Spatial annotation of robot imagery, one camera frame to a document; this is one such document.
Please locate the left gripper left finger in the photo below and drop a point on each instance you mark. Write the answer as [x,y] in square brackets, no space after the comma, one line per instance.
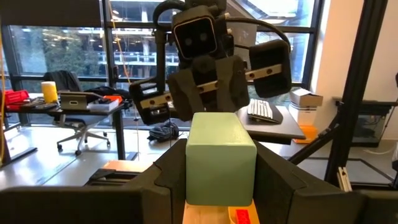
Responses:
[168,186]

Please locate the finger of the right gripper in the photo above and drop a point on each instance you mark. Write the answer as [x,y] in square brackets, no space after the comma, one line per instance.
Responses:
[186,99]
[234,84]

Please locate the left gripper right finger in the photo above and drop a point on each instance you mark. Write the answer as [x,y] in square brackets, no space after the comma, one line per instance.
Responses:
[273,186]

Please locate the mint green cube block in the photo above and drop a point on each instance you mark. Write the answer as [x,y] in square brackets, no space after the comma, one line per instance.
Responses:
[220,161]

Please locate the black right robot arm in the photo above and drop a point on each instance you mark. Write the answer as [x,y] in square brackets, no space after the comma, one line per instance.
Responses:
[202,2]

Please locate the yellow plastic bin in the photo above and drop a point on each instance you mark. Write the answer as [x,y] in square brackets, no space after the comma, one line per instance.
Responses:
[255,216]

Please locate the white black keyboard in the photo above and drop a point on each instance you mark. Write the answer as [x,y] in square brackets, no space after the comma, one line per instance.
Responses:
[261,109]

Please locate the white cardboard box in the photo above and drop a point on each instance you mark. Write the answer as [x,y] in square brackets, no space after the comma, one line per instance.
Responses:
[301,115]
[306,97]

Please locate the black keyboard desk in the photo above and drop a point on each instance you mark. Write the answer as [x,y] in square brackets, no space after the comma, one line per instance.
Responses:
[280,130]

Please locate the orange floor item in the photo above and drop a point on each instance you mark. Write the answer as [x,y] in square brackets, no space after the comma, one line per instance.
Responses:
[308,133]

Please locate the black office desk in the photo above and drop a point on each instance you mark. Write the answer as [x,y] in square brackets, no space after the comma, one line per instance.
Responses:
[116,130]

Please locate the grey office chair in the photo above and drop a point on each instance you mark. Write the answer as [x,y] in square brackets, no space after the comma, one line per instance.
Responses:
[81,137]

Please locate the black side table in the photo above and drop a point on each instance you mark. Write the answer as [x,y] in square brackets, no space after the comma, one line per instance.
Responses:
[373,104]

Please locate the grey metal box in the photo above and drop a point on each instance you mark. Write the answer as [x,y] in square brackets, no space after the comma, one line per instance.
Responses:
[74,101]

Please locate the black jacket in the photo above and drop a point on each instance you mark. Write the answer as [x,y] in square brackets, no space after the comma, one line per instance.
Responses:
[63,80]

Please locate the yellow cylinder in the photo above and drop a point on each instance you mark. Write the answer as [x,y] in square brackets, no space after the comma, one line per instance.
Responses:
[49,92]

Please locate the red plastic bin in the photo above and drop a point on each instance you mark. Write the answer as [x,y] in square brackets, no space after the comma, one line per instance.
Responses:
[15,97]

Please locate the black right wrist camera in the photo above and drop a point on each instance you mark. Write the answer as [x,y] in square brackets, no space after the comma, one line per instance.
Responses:
[196,34]

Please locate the black window frame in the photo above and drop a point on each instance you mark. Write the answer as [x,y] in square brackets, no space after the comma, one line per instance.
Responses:
[107,46]

